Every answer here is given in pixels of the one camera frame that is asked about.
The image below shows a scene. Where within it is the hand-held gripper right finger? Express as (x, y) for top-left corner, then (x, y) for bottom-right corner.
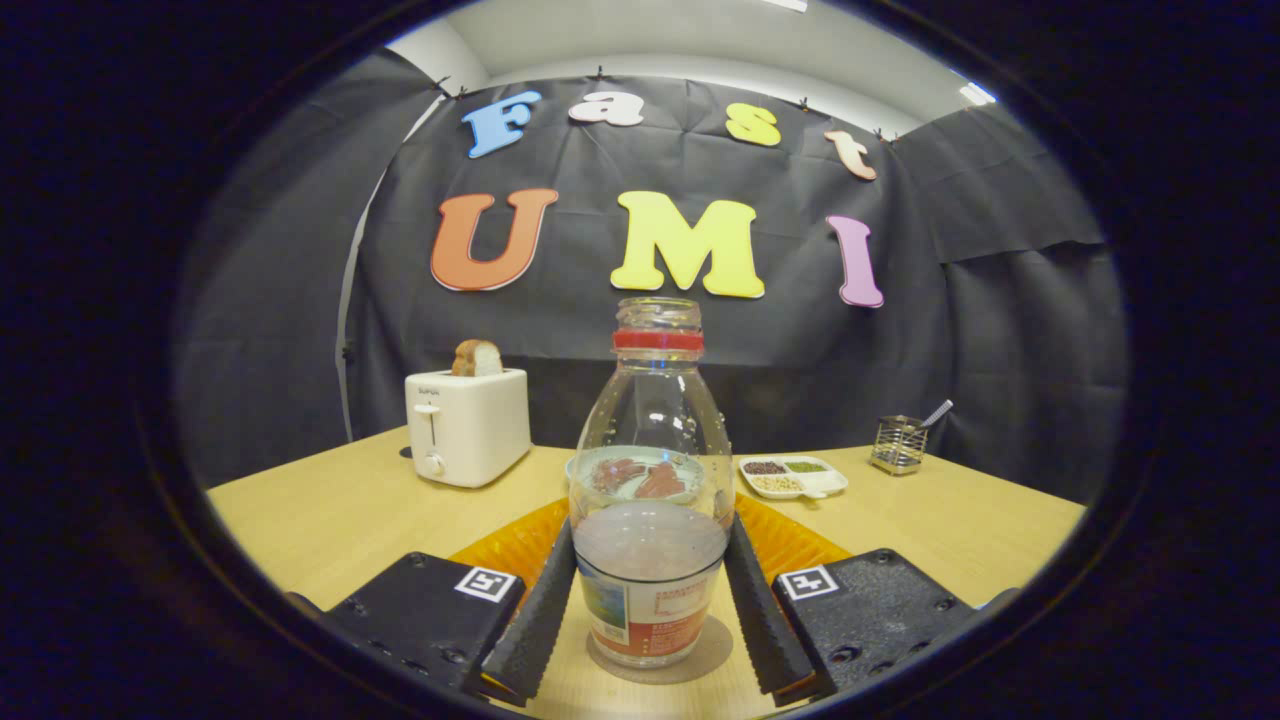
(723, 493), (986, 701)

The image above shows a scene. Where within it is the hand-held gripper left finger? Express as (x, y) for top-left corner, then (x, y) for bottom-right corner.
(322, 497), (579, 706)

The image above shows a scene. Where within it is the clear plastic juice bottle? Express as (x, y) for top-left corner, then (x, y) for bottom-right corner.
(568, 297), (736, 669)

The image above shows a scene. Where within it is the white divided bean dish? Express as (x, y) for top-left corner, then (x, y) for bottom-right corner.
(737, 455), (849, 501)

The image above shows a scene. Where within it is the pale green plate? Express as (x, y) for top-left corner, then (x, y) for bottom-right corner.
(563, 445), (706, 506)

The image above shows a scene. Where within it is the white toaster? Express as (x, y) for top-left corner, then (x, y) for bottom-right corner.
(404, 367), (533, 489)

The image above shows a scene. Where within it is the wooden table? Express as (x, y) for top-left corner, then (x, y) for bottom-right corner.
(205, 425), (1088, 720)

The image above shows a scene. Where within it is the bread slice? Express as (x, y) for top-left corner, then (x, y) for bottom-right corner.
(451, 339), (505, 378)

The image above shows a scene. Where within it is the wire mesh holder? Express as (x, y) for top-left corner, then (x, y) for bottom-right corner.
(870, 415), (929, 476)

